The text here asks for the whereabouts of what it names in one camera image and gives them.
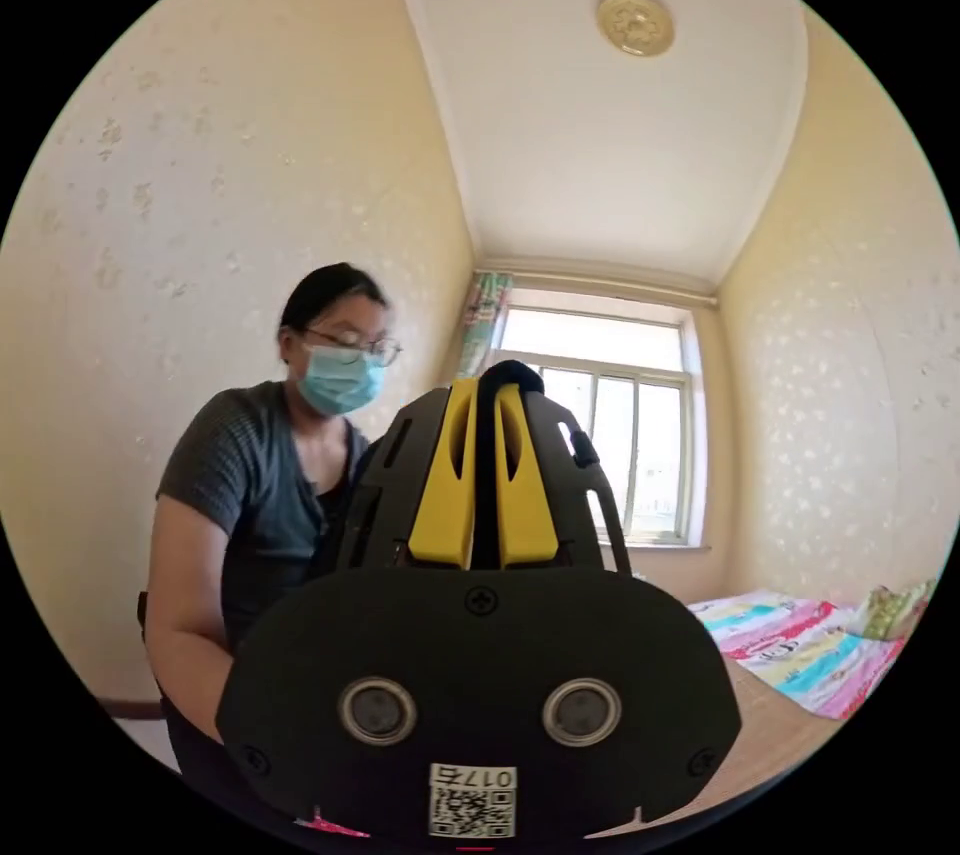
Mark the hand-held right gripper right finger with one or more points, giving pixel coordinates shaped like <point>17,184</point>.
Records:
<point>525,510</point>

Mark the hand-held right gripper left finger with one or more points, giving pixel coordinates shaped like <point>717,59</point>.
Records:
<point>442,495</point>

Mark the person's right forearm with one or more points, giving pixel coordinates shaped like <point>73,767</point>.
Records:
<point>196,667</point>

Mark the window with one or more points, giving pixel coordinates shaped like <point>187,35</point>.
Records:
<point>637,435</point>

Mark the floral curtain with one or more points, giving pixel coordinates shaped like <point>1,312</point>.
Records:
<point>481,322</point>

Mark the person's body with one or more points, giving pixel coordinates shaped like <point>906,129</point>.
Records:
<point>255,472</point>

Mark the bed with colourful printed sheet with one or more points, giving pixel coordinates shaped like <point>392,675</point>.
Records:
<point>765,727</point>

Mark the green patterned pillow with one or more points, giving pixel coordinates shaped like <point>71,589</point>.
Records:
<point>892,611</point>

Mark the round golden ceiling lamp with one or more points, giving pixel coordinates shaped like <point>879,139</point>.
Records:
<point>635,24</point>

